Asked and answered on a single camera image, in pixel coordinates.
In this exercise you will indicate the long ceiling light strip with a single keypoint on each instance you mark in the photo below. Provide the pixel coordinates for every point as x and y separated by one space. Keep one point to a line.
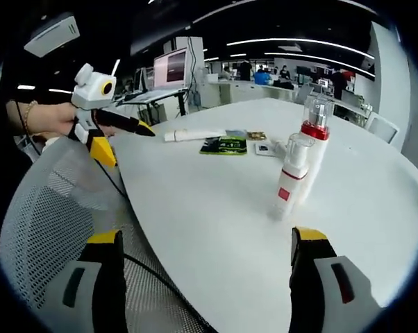
316 58
299 40

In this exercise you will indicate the white framed chair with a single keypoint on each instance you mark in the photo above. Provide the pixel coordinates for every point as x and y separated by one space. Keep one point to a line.
382 126

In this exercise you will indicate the black legged laptop stand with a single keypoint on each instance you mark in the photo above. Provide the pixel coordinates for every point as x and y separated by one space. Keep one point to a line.
181 104

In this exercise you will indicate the person's left hand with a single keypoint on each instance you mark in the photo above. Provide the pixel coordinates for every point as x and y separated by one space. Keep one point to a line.
56 119

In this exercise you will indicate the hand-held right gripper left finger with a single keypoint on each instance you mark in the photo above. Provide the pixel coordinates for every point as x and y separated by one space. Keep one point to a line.
105 284

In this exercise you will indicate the open white laptop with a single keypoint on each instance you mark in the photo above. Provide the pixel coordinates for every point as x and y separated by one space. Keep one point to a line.
171 69

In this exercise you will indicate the pale blue skincare sachet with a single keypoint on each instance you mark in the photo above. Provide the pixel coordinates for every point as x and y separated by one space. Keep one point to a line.
236 132

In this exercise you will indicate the gold skincare sachet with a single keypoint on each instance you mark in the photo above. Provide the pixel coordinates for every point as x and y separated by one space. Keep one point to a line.
256 134

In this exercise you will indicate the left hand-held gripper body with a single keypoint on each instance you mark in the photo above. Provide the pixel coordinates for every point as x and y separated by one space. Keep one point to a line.
91 93

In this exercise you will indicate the white ceiling air conditioner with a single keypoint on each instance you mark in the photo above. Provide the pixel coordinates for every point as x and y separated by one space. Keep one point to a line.
52 34

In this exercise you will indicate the white desk with legs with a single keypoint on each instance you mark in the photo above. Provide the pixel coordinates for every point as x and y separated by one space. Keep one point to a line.
344 104

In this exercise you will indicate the grey mesh office chair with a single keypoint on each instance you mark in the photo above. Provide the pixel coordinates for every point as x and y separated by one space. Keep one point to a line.
56 208

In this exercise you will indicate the green black skincare sachet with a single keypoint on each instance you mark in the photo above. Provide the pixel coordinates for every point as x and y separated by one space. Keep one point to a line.
223 145

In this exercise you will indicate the silver skincare sachet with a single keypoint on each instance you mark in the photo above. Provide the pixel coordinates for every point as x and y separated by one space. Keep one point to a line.
264 149

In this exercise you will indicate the large white skincare bottle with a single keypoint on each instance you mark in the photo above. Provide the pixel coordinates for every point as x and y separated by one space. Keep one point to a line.
320 163

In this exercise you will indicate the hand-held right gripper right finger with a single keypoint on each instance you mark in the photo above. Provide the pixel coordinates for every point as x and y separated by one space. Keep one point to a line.
309 284

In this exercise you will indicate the long white office desk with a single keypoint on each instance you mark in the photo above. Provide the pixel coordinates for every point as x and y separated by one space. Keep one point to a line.
243 92

